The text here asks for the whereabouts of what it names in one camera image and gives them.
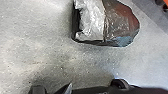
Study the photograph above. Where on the black trash bag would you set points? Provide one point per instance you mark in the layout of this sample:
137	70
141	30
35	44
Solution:
103	23

